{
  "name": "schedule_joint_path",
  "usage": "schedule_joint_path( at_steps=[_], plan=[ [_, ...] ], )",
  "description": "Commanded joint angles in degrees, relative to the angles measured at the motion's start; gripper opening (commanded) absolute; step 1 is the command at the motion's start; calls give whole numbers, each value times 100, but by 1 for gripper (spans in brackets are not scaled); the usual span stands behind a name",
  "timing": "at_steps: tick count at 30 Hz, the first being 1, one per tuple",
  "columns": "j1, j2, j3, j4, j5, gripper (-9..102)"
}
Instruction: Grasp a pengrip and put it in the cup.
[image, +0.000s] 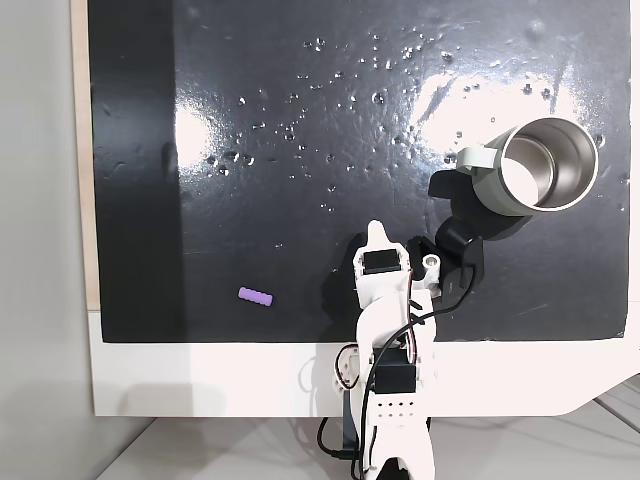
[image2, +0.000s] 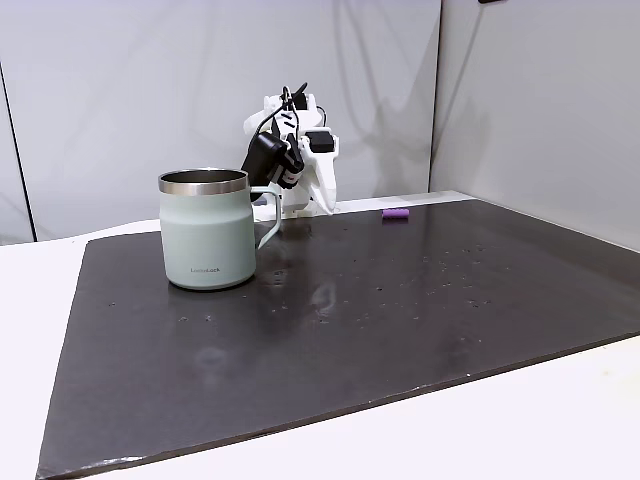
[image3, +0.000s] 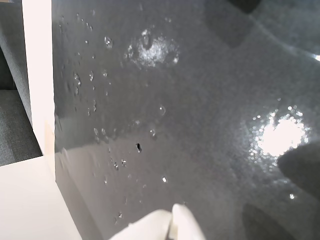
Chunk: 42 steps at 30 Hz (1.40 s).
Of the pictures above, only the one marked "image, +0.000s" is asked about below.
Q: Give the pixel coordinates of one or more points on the purple ribbed pen grip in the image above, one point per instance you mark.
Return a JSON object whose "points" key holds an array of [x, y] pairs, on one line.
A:
{"points": [[256, 296]]}

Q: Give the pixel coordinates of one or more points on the glossy black table mat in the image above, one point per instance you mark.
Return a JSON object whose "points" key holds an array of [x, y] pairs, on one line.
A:
{"points": [[300, 225]]}

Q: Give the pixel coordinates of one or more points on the grey-green steel-lined mug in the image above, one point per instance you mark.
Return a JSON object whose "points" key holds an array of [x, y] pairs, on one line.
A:
{"points": [[487, 195]]}

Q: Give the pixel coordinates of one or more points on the black table clamp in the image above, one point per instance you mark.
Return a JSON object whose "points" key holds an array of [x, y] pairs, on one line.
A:
{"points": [[348, 420]]}

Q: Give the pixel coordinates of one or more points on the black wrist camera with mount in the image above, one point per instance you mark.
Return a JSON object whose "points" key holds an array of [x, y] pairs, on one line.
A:
{"points": [[455, 235]]}

